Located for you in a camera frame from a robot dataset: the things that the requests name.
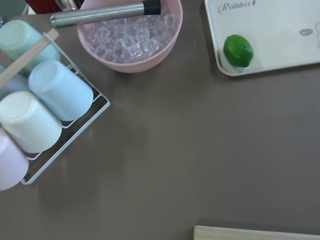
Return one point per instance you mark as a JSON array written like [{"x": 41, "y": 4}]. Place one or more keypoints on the cream white cup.
[{"x": 33, "y": 127}]

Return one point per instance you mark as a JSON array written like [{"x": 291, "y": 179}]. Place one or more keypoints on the green lime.
[{"x": 238, "y": 51}]

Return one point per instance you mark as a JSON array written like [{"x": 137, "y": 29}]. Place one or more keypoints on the steel muddler black tip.
[{"x": 102, "y": 14}]

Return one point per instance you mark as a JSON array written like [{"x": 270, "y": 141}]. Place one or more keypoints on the pink cup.
[{"x": 13, "y": 163}]

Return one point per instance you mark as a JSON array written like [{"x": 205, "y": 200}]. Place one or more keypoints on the wooden rack handle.
[{"x": 13, "y": 69}]

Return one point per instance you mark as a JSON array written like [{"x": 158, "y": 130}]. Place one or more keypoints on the cream rabbit tray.
[{"x": 282, "y": 33}]

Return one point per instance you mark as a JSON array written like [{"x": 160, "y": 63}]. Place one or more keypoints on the pink bowl with ice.
[{"x": 134, "y": 44}]

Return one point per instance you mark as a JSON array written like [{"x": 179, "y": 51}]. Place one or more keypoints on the light blue cup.
[{"x": 63, "y": 92}]

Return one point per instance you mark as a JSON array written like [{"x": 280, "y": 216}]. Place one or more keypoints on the mint green cup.
[{"x": 17, "y": 36}]

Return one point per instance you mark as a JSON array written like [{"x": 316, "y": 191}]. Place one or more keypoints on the bamboo cutting board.
[{"x": 222, "y": 233}]

